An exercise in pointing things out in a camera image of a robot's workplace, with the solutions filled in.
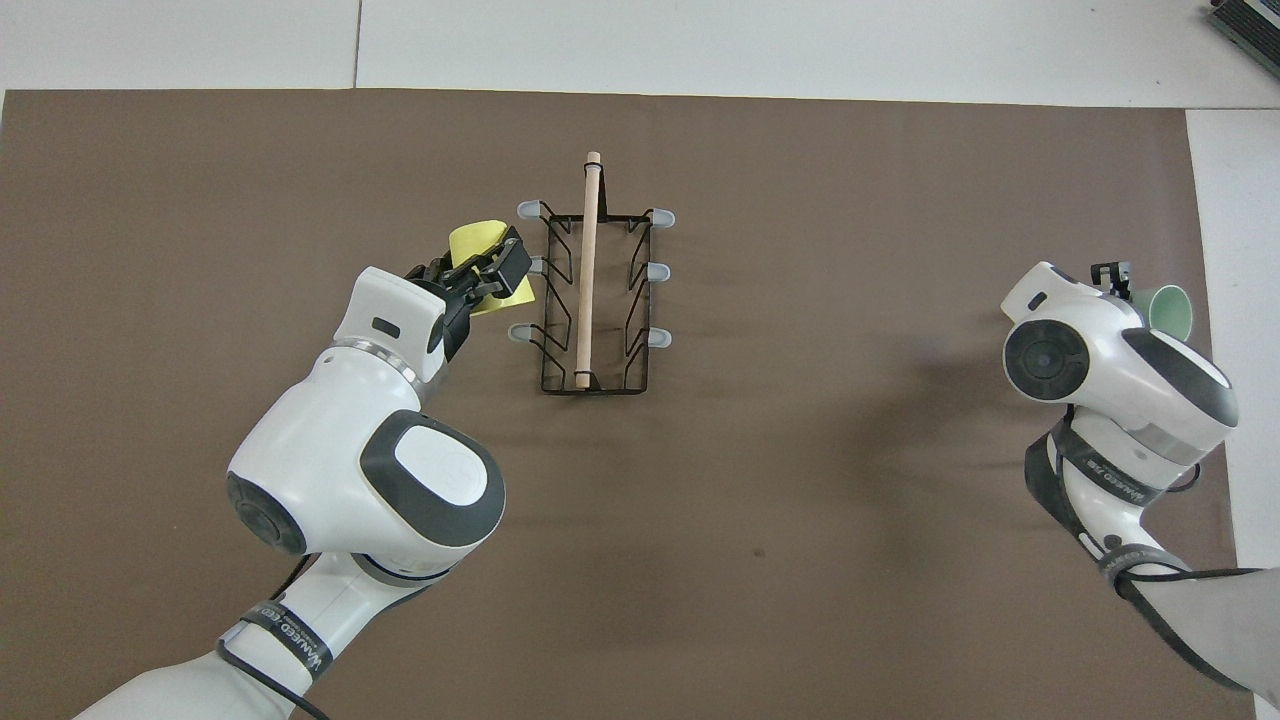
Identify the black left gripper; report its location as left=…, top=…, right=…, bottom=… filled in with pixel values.
left=405, top=228, right=533, bottom=363

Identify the yellow plastic cup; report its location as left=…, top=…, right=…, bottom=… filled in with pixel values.
left=448, top=219, right=537, bottom=317

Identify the pale green plastic cup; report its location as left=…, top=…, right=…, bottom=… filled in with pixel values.
left=1140, top=285, right=1195, bottom=341

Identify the grey striped device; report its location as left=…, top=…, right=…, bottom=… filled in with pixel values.
left=1205, top=0, right=1280, bottom=53

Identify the brown table mat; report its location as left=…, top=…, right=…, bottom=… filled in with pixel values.
left=0, top=88, right=1257, bottom=720

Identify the black wire cup rack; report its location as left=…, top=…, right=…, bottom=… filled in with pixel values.
left=508, top=150, right=677, bottom=396

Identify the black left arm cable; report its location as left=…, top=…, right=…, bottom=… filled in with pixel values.
left=215, top=555, right=333, bottom=720

